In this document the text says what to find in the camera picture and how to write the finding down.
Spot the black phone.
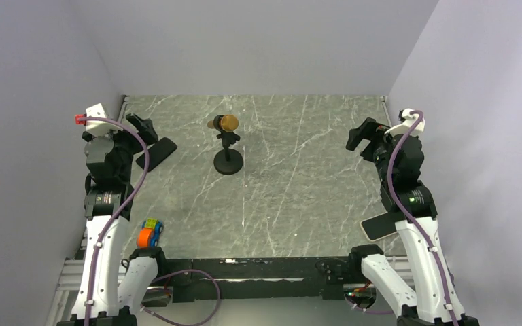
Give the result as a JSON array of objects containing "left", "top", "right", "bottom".
[{"left": 147, "top": 137, "right": 177, "bottom": 172}]

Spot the beige phone case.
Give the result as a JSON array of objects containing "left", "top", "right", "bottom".
[{"left": 360, "top": 211, "right": 408, "bottom": 242}]

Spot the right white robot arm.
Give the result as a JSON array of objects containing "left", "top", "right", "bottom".
[{"left": 346, "top": 115, "right": 479, "bottom": 325}]

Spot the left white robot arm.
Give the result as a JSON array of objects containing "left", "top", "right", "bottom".
[{"left": 62, "top": 105, "right": 169, "bottom": 325}]

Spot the colourful toy car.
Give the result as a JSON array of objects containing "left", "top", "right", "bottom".
[{"left": 137, "top": 218, "right": 164, "bottom": 249}]

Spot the gold microphone on black stand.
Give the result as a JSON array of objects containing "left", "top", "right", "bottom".
[{"left": 207, "top": 114, "right": 244, "bottom": 175}]

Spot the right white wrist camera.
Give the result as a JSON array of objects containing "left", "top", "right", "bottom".
[{"left": 384, "top": 108, "right": 425, "bottom": 137}]

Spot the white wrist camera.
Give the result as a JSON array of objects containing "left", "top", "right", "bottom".
[
  {"left": 75, "top": 103, "right": 122, "bottom": 137},
  {"left": 384, "top": 108, "right": 425, "bottom": 137}
]

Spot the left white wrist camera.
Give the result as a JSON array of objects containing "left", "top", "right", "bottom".
[{"left": 75, "top": 103, "right": 122, "bottom": 137}]

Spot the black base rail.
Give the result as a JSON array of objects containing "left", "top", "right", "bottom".
[{"left": 149, "top": 257, "right": 367, "bottom": 303}]

